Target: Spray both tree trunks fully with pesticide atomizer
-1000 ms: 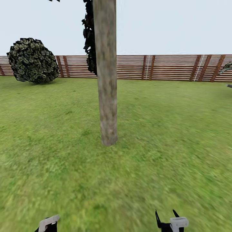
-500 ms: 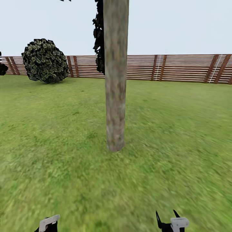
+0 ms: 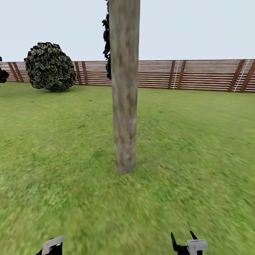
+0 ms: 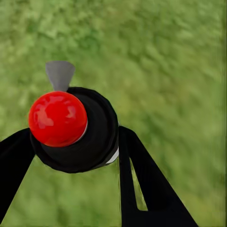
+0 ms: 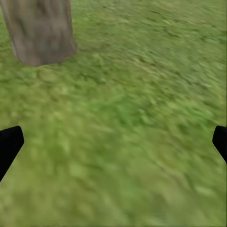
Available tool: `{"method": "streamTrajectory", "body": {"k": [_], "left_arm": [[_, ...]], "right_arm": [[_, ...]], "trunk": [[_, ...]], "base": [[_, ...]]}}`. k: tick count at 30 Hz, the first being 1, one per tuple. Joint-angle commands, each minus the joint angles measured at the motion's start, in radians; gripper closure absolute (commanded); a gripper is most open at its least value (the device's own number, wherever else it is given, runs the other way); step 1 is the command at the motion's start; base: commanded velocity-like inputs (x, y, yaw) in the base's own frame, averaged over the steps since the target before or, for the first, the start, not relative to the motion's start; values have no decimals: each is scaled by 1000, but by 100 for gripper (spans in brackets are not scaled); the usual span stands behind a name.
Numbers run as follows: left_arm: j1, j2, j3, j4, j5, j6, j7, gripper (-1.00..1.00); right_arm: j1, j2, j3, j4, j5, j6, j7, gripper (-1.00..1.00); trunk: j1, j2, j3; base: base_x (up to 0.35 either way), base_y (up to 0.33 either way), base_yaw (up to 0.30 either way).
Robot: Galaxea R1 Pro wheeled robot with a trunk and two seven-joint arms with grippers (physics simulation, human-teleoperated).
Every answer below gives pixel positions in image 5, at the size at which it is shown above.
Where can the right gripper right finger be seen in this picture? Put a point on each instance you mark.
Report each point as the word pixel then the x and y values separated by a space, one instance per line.
pixel 220 140

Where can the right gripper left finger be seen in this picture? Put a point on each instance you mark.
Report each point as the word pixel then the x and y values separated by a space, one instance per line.
pixel 11 141

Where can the tree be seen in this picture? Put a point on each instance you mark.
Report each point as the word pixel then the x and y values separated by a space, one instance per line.
pixel 40 31

